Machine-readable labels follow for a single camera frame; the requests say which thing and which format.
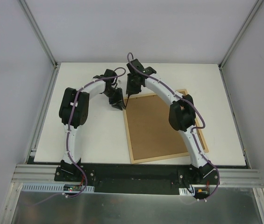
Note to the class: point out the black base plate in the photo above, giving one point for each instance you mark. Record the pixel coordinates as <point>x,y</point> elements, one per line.
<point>137,179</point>

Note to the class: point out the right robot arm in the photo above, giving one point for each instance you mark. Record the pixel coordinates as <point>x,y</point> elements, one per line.
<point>182,113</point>

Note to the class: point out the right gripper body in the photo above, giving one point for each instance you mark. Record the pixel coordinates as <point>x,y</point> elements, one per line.
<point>132,86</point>

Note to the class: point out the aluminium corner post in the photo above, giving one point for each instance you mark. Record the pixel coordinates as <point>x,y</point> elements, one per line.
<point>37,31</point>
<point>248,20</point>

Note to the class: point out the right white cable duct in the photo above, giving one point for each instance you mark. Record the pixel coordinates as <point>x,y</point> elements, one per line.
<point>186,192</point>

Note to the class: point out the left aluminium corner post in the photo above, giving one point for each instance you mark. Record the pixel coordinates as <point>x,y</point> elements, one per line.
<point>37,31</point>

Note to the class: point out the aluminium rail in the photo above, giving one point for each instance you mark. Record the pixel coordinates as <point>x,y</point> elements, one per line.
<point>32,173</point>

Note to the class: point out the left white cable duct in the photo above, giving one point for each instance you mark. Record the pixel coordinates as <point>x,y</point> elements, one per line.
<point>56,188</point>

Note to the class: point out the right aluminium corner post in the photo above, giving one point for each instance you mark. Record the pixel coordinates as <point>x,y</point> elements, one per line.
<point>248,20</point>

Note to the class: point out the white cable duct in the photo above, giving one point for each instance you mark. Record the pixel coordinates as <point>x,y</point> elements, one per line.
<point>56,188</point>
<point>186,192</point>

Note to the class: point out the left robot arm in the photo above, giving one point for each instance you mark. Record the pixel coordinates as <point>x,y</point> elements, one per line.
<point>74,110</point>

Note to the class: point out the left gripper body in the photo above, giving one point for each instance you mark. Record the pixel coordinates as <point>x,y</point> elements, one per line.
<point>115,98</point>

